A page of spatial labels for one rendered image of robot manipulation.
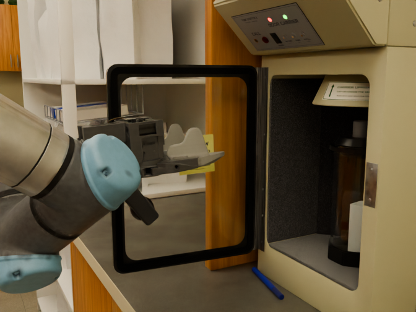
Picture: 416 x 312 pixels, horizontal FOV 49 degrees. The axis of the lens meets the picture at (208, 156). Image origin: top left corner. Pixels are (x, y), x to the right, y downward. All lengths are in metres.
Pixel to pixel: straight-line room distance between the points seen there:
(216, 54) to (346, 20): 0.35
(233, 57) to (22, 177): 0.63
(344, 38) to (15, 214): 0.52
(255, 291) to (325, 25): 0.53
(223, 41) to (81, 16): 1.04
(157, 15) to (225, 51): 1.06
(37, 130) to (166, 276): 0.63
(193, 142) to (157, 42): 1.35
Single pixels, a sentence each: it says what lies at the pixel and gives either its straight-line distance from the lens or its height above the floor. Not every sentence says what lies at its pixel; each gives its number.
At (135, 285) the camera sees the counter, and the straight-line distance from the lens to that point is 1.01.
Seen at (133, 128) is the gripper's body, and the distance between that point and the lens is 0.65.
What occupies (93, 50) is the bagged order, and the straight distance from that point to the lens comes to 1.93.
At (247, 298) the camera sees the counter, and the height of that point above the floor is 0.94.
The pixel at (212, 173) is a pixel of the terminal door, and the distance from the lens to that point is 0.93.
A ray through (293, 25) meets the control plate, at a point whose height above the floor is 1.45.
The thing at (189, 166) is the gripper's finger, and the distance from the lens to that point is 0.68.
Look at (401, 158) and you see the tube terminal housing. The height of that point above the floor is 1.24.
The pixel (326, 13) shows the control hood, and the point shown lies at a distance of 0.73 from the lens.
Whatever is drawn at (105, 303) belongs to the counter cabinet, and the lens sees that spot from 1.25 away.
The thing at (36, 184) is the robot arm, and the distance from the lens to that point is 0.48.
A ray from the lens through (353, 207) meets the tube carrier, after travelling 0.89.
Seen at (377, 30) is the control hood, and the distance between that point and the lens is 0.72.
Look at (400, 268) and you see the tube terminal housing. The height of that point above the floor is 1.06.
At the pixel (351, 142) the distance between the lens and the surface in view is 0.87.
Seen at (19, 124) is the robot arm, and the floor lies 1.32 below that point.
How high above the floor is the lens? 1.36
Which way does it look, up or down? 10 degrees down
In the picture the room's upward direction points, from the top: straight up
